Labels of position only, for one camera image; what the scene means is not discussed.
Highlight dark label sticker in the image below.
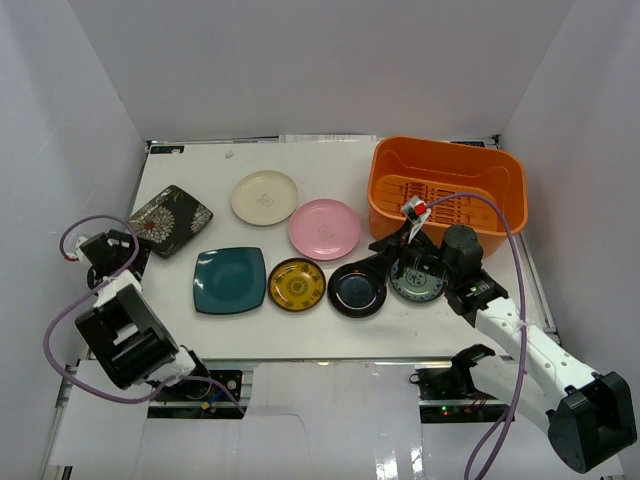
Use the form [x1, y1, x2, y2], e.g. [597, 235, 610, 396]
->
[149, 145, 184, 155]

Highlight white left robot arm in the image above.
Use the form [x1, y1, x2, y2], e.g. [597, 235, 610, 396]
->
[75, 229, 212, 399]

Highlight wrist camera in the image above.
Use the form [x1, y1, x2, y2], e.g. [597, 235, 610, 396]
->
[402, 196, 432, 243]
[63, 236, 91, 265]

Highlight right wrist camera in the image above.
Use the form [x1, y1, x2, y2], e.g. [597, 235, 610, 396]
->
[402, 196, 432, 243]

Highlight pink round plate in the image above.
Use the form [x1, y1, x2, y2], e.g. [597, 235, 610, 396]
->
[288, 199, 362, 261]

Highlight yellow patterned round plate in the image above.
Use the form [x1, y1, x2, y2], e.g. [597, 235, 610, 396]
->
[267, 258, 327, 313]

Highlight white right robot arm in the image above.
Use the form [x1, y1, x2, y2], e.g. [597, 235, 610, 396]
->
[328, 225, 638, 473]

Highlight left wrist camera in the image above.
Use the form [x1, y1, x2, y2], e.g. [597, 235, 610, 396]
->
[63, 236, 91, 265]

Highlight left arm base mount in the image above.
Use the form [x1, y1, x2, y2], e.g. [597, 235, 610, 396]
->
[147, 369, 248, 420]

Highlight orange plastic bin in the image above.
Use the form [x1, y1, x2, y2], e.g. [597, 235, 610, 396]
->
[367, 136, 528, 257]

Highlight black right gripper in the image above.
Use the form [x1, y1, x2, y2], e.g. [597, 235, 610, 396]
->
[352, 220, 456, 287]

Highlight black glossy round plate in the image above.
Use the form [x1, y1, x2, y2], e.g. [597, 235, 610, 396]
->
[327, 265, 387, 319]

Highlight black floral rectangular plate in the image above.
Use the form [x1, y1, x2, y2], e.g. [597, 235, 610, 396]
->
[129, 185, 214, 259]

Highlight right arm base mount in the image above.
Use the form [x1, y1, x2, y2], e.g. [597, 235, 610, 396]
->
[408, 344, 508, 425]

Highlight cream round plate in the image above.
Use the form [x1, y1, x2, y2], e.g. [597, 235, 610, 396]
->
[230, 170, 299, 226]

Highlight teal square plate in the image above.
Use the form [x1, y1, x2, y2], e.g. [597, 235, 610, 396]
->
[193, 247, 267, 315]

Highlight blue white porcelain plate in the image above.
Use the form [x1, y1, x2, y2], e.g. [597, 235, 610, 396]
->
[389, 260, 448, 304]

